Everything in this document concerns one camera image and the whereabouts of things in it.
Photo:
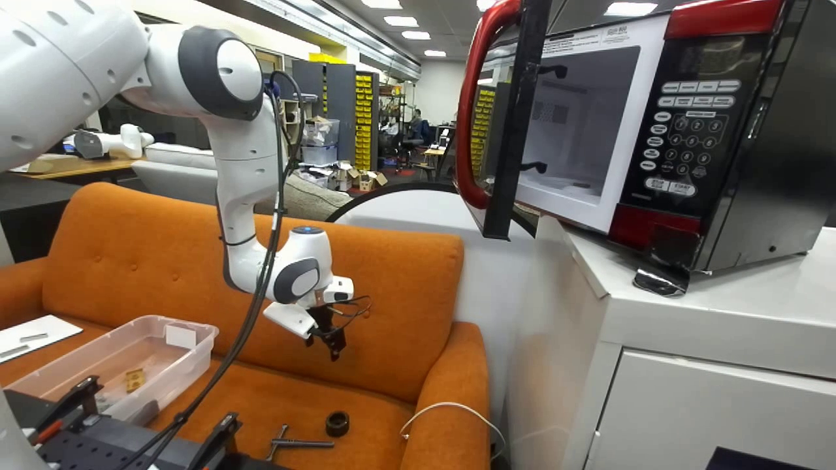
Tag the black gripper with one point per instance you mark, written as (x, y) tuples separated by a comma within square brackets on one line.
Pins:
[(326, 315)]

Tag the black round knob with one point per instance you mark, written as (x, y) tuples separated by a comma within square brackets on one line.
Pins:
[(339, 423)]

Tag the wooden block with holes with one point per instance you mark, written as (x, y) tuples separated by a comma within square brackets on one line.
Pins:
[(135, 380)]

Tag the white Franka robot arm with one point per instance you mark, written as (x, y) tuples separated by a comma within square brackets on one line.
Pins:
[(54, 60)]

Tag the orange fabric sofa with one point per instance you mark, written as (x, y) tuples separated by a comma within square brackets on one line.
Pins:
[(131, 252)]

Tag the clear plastic storage box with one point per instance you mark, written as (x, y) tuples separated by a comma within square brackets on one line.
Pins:
[(106, 356)]

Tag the grey fabric cushion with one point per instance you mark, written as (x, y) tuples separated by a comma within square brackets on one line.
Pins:
[(314, 200)]

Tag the black toggle clamp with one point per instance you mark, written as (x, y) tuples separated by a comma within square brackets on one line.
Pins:
[(75, 401), (219, 440)]

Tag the yellow and black shelf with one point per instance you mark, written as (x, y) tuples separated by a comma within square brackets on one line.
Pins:
[(363, 122)]

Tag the black vertical pole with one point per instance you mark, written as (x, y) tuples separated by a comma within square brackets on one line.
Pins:
[(512, 132)]

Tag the white background equipment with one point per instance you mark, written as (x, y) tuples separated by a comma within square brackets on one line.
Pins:
[(131, 145)]

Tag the white paper sheet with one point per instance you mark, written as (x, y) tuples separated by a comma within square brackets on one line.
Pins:
[(36, 336)]

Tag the ceiling light panel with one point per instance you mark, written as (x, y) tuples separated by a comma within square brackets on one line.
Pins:
[(380, 4), (631, 6), (400, 19), (417, 36)]

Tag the small black flat block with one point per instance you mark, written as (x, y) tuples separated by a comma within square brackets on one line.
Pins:
[(659, 280)]

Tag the white cabinet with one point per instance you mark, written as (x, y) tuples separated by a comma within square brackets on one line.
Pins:
[(697, 366)]

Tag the red and black microwave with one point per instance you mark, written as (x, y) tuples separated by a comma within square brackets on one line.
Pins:
[(721, 132)]

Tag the black robot mount table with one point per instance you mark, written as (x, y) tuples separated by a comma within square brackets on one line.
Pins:
[(96, 448)]

